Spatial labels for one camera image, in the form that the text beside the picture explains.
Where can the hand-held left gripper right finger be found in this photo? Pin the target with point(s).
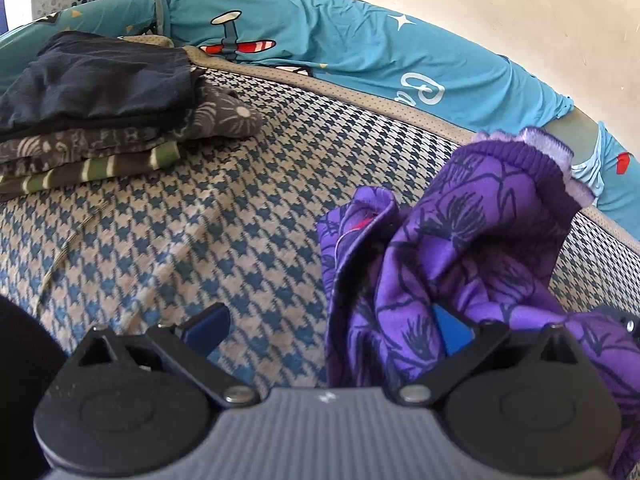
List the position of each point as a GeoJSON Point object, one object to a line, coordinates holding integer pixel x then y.
{"type": "Point", "coordinates": [450, 332]}

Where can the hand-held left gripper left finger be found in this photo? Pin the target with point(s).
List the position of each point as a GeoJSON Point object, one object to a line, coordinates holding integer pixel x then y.
{"type": "Point", "coordinates": [205, 329]}

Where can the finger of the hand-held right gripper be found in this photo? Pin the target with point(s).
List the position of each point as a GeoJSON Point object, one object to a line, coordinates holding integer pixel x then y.
{"type": "Point", "coordinates": [622, 322]}

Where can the purple floral top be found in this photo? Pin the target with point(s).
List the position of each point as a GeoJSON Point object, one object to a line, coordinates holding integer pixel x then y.
{"type": "Point", "coordinates": [475, 240]}

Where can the light blue cloth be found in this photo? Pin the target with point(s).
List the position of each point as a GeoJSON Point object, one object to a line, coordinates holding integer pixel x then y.
{"type": "Point", "coordinates": [590, 175]}

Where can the green striped folded garment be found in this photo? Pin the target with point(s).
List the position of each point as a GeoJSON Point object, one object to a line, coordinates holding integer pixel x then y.
{"type": "Point", "coordinates": [100, 167]}

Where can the grey patterned folded garment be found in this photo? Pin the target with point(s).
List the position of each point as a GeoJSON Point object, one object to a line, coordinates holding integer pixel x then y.
{"type": "Point", "coordinates": [220, 115]}

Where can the teal airplane printed bedsheet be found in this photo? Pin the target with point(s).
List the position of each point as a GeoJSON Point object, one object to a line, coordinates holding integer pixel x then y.
{"type": "Point", "coordinates": [350, 45]}

